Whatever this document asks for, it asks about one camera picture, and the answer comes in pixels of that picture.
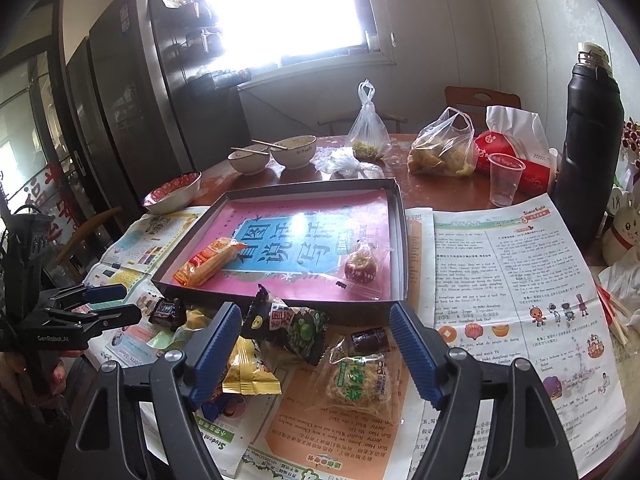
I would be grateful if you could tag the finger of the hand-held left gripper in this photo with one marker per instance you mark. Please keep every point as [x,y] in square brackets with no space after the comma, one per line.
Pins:
[102,293]
[115,316]

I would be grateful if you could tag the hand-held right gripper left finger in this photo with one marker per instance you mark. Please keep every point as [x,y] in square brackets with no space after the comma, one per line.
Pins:
[220,355]

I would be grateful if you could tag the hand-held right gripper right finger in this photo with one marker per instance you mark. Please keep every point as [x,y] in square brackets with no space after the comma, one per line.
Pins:
[410,355]

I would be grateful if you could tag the pale green snack packet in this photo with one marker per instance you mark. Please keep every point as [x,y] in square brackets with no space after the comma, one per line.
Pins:
[165,341]

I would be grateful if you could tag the clear green label cake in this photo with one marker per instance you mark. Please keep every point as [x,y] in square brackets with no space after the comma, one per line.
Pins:
[357,377]

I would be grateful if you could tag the shallow grey cardboard tray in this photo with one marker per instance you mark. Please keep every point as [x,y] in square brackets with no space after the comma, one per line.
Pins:
[165,280]

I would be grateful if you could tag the black green pea snack packet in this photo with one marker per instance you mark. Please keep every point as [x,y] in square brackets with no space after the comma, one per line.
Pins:
[295,327]

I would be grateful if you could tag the orange snack packet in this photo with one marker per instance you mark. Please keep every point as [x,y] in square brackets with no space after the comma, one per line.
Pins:
[210,262]

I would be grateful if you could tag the person's left hand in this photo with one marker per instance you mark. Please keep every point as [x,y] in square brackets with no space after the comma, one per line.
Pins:
[56,374]

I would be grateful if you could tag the olive yellow snack packet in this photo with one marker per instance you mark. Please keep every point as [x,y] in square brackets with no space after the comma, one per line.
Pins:
[197,321]

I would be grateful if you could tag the dark brown wrapped candy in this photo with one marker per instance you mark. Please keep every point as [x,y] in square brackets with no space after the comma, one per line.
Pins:
[370,340]

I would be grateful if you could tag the colourful printed newspaper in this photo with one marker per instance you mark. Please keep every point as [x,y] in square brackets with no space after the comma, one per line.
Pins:
[130,260]
[525,310]

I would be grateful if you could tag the small dark chocolate candy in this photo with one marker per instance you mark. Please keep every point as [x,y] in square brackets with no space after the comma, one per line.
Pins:
[162,311]

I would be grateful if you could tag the curved wooden chair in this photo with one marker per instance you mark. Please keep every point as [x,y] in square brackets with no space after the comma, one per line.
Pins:
[95,230]

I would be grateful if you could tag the red snack in clear wrapper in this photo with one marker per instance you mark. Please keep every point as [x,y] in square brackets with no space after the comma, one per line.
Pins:
[361,267]

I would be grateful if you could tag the orange printed newspaper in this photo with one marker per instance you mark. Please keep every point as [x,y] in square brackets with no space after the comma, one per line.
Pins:
[310,435]

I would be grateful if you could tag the bowl of red packets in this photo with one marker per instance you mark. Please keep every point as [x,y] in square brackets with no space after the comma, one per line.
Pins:
[172,192]

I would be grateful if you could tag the pink and blue book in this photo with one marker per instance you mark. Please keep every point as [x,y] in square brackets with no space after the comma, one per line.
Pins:
[300,240]

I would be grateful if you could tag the small white ceramic bowl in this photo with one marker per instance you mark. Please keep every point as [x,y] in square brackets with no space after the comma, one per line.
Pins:
[248,162]

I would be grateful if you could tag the clear plastic cup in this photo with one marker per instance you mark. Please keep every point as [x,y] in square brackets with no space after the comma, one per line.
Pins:
[505,180]

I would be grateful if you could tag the crumpled clear plastic bag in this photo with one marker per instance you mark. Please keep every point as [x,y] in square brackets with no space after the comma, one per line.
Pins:
[345,164]

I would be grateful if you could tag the wooden chopsticks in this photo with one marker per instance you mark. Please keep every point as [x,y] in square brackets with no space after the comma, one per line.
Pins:
[270,144]
[247,151]

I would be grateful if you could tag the plastic bag of fried food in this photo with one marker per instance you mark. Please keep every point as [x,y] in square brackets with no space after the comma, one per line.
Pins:
[442,152]

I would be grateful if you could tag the dark refrigerator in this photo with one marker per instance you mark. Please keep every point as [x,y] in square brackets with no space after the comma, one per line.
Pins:
[140,90]

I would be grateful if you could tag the wrapped disposable chopsticks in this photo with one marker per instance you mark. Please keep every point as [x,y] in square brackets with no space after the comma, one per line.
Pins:
[617,317]

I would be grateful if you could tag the large white ceramic bowl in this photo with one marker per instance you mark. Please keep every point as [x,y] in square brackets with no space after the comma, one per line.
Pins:
[295,152]

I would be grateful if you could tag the white plastic bag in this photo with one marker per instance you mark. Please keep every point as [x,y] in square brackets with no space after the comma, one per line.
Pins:
[620,280]

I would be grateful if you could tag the tied clear plastic bag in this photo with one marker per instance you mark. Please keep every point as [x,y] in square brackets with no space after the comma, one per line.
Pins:
[369,132]

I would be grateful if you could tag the red tissue pack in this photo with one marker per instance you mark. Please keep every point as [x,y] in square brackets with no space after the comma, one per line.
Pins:
[520,145]

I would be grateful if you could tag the white rabbit figurine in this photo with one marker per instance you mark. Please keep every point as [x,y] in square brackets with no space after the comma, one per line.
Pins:
[622,230]

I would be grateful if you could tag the brown wooden chair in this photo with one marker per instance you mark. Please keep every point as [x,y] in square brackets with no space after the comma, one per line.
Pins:
[475,99]

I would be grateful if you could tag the black thermos flask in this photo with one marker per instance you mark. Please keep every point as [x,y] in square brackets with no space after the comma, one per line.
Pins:
[590,160]

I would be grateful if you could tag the white cabinet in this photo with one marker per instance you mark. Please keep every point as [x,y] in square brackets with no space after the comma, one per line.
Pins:
[310,95]

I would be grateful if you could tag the red berry decoration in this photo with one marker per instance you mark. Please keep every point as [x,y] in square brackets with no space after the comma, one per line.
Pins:
[631,135]

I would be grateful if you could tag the bright window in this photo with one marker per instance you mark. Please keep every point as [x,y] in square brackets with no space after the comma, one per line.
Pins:
[290,5]

